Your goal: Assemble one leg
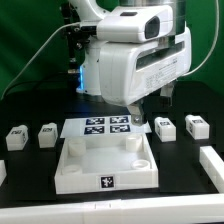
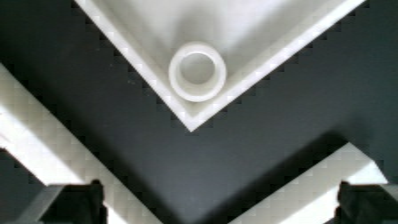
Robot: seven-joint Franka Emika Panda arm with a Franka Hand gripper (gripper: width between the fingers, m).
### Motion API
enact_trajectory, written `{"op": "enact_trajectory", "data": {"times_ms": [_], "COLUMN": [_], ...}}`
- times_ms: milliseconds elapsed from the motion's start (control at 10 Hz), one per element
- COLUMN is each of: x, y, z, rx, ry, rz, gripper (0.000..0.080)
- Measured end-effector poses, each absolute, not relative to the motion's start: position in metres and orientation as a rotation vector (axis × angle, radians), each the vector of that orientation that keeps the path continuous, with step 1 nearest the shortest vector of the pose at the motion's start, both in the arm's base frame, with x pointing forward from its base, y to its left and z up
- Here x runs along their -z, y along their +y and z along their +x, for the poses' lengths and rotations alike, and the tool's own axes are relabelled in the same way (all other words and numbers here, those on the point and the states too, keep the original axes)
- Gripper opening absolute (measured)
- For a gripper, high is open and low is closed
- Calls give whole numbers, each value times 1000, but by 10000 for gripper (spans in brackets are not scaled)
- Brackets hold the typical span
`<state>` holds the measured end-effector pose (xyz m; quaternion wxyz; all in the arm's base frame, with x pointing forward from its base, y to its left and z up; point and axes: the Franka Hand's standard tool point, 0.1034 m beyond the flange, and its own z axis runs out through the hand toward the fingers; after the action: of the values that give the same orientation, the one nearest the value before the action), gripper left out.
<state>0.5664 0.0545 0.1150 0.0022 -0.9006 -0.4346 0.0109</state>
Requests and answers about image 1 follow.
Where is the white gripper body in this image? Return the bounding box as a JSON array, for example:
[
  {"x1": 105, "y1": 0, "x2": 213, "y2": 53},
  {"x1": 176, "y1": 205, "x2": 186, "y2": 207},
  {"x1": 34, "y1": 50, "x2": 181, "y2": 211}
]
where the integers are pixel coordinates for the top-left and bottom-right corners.
[{"x1": 99, "y1": 28, "x2": 191, "y2": 106}]

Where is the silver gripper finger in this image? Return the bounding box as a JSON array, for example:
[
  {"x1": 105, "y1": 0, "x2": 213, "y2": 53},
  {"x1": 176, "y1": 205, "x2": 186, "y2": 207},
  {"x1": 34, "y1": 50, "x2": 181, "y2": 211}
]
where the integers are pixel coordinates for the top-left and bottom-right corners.
[
  {"x1": 128, "y1": 102, "x2": 144, "y2": 126},
  {"x1": 160, "y1": 82, "x2": 175, "y2": 97}
]

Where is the white square tabletop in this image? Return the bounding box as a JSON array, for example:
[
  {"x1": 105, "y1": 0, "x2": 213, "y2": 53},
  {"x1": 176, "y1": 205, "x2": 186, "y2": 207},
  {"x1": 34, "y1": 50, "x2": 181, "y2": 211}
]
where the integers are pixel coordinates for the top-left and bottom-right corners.
[{"x1": 54, "y1": 133, "x2": 159, "y2": 194}]

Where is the white fiducial marker sheet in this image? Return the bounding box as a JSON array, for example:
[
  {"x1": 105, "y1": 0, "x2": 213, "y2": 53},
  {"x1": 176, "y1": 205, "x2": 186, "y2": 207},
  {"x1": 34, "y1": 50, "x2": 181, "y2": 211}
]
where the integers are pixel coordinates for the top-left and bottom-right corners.
[{"x1": 61, "y1": 115, "x2": 151, "y2": 138}]

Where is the white cable right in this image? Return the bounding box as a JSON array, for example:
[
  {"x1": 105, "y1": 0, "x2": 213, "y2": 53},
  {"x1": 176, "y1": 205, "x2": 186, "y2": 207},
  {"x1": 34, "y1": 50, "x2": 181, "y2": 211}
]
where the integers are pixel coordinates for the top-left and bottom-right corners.
[{"x1": 181, "y1": 0, "x2": 223, "y2": 78}]

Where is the white right obstacle bar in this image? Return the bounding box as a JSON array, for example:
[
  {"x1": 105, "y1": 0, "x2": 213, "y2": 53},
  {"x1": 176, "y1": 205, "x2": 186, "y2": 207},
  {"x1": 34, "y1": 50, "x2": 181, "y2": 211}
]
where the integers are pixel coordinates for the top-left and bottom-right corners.
[{"x1": 199, "y1": 146, "x2": 224, "y2": 193}]

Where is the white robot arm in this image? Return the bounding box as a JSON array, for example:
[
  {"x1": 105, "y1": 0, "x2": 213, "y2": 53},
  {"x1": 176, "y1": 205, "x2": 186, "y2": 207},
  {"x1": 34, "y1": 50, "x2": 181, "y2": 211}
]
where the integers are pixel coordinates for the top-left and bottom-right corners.
[{"x1": 69, "y1": 0, "x2": 191, "y2": 126}]

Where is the white obstacle bar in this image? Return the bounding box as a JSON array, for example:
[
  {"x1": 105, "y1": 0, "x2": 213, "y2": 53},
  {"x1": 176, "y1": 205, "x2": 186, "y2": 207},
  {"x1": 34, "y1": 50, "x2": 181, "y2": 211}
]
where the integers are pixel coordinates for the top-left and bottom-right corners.
[
  {"x1": 0, "y1": 160, "x2": 7, "y2": 186},
  {"x1": 0, "y1": 194, "x2": 224, "y2": 224},
  {"x1": 199, "y1": 146, "x2": 224, "y2": 193}
]

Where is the white front obstacle bar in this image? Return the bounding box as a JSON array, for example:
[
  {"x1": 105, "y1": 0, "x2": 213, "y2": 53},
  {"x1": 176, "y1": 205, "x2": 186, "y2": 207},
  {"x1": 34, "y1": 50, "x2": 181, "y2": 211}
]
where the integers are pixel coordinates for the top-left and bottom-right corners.
[{"x1": 0, "y1": 194, "x2": 224, "y2": 224}]

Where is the white left obstacle bar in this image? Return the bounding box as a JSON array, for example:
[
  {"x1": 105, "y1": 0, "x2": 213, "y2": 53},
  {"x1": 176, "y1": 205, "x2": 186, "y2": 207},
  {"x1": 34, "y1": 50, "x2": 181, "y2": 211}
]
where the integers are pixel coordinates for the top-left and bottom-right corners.
[{"x1": 0, "y1": 160, "x2": 7, "y2": 186}]

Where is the white cable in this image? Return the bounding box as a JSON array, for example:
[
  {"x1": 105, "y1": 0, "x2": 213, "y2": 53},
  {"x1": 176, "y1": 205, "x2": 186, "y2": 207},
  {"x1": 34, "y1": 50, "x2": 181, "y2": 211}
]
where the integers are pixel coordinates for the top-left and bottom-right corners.
[
  {"x1": 181, "y1": 0, "x2": 223, "y2": 78},
  {"x1": 0, "y1": 22, "x2": 81, "y2": 101}
]

